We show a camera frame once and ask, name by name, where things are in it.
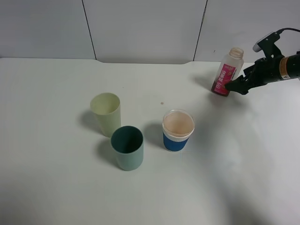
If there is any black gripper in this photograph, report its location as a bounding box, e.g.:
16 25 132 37
225 55 284 95

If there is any pink label drink bottle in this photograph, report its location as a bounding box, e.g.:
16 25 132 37
211 47 244 97

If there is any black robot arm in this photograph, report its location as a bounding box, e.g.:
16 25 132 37
225 53 300 95

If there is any blue sleeved clear cup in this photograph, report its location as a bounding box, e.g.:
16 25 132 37
162 109 195 152

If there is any teal green plastic cup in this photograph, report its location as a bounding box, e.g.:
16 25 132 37
110 126 144 171

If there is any pale yellow plastic cup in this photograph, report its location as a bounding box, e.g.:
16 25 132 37
90 93 121 138

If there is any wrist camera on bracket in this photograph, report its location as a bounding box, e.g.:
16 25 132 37
253 31 282 60

